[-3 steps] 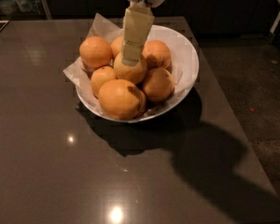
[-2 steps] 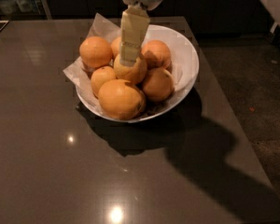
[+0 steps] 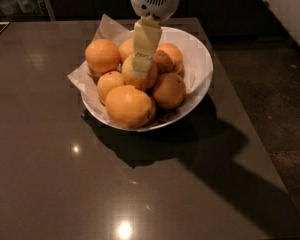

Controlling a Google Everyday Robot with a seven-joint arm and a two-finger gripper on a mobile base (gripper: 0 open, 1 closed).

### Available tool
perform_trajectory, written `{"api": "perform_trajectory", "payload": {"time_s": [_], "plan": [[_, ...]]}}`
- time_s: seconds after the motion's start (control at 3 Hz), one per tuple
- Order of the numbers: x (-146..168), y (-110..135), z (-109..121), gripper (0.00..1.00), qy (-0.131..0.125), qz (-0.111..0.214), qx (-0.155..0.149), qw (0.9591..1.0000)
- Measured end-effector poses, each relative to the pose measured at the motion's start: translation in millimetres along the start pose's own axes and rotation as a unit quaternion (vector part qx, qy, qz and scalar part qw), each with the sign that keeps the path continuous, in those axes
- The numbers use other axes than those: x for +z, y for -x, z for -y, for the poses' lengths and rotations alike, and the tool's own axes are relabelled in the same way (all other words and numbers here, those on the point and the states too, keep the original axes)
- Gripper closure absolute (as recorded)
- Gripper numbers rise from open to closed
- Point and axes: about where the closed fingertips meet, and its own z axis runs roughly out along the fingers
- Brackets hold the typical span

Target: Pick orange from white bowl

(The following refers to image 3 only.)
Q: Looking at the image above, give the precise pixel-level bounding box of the top centre yellowish orange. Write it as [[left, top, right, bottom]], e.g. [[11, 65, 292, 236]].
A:
[[121, 55, 158, 91]]

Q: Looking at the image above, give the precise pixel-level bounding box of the right front orange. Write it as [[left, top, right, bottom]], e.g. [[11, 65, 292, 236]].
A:
[[152, 73, 186, 110]]

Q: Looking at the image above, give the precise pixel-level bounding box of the white bowl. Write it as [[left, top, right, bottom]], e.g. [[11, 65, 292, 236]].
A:
[[78, 27, 213, 132]]

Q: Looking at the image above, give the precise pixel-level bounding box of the back right orange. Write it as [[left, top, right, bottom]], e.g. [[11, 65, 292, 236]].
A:
[[153, 43, 183, 74]]

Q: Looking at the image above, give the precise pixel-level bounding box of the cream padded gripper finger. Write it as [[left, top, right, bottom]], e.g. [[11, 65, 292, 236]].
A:
[[131, 16, 162, 79]]

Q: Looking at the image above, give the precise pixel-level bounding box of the back left orange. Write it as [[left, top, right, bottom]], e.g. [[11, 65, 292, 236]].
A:
[[85, 39, 121, 74]]

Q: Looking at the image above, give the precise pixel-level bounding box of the large front orange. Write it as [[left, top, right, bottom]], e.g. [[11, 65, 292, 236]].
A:
[[105, 85, 156, 129]]

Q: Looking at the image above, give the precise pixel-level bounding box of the small left orange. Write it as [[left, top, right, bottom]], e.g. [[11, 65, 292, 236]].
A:
[[97, 71, 125, 104]]

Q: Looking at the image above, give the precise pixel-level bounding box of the back centre orange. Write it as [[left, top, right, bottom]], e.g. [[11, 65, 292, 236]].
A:
[[119, 38, 133, 62]]

